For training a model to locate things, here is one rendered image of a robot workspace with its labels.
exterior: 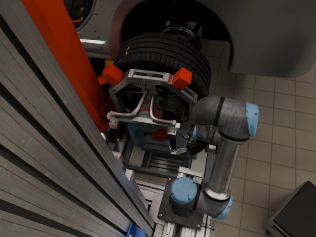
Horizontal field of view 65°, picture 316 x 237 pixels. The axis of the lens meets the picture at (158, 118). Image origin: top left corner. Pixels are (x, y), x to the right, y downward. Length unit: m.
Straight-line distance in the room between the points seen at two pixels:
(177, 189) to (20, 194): 0.85
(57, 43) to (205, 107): 0.77
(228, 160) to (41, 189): 0.75
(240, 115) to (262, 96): 1.88
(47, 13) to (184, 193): 0.97
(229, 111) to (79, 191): 0.60
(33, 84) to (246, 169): 2.14
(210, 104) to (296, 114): 1.90
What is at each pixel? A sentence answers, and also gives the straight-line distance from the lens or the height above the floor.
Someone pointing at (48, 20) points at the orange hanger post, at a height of 1.49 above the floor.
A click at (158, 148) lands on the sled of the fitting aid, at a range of 2.19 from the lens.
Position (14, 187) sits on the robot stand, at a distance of 0.33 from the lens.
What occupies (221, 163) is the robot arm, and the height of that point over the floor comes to 1.20.
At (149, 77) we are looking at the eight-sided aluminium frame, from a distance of 1.35.
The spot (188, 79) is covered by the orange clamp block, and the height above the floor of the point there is 1.13.
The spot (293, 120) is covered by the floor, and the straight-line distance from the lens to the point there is 2.69.
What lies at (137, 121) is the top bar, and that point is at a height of 0.98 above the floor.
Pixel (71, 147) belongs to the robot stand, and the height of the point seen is 1.79.
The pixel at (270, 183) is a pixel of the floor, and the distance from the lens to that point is 2.34.
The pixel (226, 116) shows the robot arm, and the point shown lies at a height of 1.37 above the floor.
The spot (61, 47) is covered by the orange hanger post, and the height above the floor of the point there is 1.35.
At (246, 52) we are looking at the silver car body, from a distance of 1.75.
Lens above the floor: 2.12
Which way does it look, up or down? 57 degrees down
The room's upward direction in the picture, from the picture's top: 10 degrees counter-clockwise
